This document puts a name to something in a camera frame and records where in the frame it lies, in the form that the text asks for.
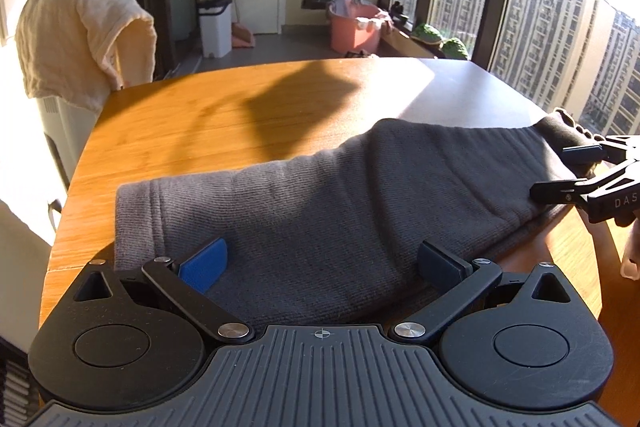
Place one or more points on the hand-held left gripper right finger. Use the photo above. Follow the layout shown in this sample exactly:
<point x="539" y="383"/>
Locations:
<point x="440" y="266"/>

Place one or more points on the pink plastic bucket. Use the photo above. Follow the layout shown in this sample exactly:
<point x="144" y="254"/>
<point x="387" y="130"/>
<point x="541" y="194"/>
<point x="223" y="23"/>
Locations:
<point x="352" y="34"/>

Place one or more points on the wooden window ledge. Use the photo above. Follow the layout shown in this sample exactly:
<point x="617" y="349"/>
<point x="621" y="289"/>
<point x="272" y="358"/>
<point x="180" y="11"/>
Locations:
<point x="407" y="43"/>

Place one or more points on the pink dustpan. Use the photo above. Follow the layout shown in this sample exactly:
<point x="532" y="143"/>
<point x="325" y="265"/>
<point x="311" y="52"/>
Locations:
<point x="243" y="37"/>

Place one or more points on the white floor appliance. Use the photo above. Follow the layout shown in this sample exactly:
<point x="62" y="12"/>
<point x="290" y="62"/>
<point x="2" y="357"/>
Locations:
<point x="67" y="132"/>

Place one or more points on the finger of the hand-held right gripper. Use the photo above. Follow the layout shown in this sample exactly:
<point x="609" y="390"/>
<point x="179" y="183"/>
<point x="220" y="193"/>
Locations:
<point x="555" y="193"/>
<point x="582" y="154"/>

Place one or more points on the dark object on windowsill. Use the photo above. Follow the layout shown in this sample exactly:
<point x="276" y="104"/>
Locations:
<point x="399" y="12"/>

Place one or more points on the dark grey knit garment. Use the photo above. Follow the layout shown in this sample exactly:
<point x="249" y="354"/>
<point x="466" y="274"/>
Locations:
<point x="325" y="217"/>

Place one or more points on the white trash bin black lid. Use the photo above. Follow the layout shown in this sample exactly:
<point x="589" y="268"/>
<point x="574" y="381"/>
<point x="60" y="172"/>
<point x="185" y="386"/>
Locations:
<point x="215" y="29"/>

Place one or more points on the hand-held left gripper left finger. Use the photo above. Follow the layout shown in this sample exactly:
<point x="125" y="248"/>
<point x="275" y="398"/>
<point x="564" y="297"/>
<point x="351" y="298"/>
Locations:
<point x="202" y="266"/>

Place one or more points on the cream towel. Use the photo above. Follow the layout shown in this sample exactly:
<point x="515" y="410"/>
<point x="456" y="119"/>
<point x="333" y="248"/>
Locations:
<point x="75" y="37"/>

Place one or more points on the person's right hand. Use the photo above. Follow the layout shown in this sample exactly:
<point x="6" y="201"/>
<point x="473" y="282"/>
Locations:
<point x="631" y="257"/>

